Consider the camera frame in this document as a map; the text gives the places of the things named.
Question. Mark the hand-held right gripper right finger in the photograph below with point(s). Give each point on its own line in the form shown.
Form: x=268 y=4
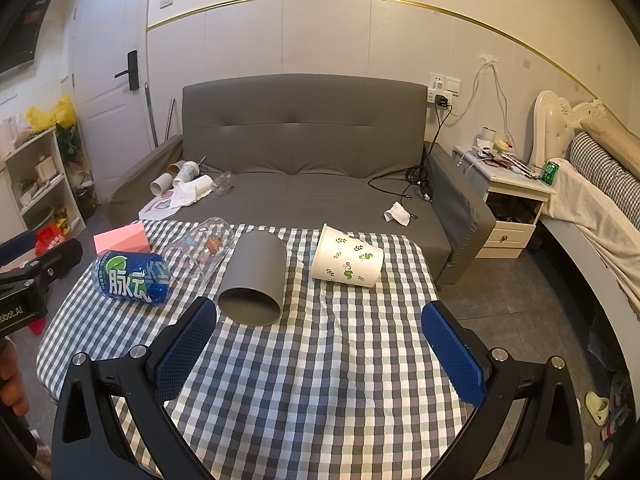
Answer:
x=452 y=355

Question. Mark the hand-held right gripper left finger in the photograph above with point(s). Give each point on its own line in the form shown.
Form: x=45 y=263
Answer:
x=182 y=350

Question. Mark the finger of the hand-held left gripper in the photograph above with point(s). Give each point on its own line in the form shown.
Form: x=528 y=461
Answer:
x=17 y=249
x=52 y=262

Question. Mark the clear plastic cup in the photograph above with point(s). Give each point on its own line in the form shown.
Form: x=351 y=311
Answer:
x=202 y=255

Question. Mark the grey plastic cup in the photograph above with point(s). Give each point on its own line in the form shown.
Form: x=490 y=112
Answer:
x=255 y=280

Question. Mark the white leaf print paper cup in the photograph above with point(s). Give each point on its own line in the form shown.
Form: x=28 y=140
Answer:
x=347 y=260

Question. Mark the brown paper cup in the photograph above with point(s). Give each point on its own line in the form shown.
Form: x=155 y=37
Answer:
x=175 y=167

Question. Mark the white green drink cup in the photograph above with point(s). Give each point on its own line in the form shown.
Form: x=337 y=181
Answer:
x=186 y=171

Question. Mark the person's left hand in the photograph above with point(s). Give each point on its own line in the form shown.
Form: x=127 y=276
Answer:
x=11 y=377

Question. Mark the red plastic bag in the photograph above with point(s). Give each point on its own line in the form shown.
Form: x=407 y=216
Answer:
x=50 y=237

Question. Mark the white shelf unit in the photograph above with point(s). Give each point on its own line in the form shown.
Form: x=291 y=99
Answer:
x=37 y=185

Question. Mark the pink box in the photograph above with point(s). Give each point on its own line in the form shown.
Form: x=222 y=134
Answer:
x=120 y=240

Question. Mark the blue drink bottle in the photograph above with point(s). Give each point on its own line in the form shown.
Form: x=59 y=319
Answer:
x=130 y=277

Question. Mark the checkered tablecloth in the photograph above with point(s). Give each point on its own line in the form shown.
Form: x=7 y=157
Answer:
x=320 y=375

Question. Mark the white cloth bag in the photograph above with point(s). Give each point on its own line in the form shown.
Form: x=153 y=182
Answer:
x=172 y=200

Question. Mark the yellow plastic bag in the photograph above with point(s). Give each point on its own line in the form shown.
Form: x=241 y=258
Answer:
x=50 y=115

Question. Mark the crumpled white tissue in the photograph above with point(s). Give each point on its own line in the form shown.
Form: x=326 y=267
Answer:
x=396 y=212

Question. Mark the pale green slipper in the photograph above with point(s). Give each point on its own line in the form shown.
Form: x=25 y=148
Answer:
x=597 y=408

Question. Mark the white nightstand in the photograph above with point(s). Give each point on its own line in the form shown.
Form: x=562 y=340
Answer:
x=515 y=195

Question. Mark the clear plastic bottle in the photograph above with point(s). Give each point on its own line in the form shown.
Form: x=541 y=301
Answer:
x=223 y=183

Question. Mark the beige blanket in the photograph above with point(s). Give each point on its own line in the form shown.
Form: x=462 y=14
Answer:
x=590 y=215

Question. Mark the green drink can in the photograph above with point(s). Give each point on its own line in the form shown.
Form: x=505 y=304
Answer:
x=550 y=173

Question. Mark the black door lock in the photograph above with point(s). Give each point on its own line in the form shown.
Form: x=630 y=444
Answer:
x=131 y=70

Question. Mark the white tape roll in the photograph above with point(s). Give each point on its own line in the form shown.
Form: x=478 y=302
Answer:
x=488 y=137

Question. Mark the checked pillow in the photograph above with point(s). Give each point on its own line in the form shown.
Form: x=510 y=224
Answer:
x=600 y=167

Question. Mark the white door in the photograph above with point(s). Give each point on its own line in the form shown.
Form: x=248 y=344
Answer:
x=107 y=25

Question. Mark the white bed headboard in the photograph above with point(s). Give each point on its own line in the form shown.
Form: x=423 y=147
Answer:
x=552 y=125

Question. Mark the grey sofa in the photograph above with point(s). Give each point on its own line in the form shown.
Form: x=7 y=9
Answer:
x=300 y=125

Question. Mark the black charger plug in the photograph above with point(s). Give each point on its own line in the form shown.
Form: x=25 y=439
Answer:
x=442 y=101

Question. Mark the beige pillow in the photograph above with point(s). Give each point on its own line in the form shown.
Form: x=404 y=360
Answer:
x=615 y=142

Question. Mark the wall television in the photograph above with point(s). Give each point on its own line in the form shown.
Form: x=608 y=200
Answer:
x=22 y=25

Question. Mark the white wall socket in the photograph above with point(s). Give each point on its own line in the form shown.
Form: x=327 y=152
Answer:
x=444 y=84

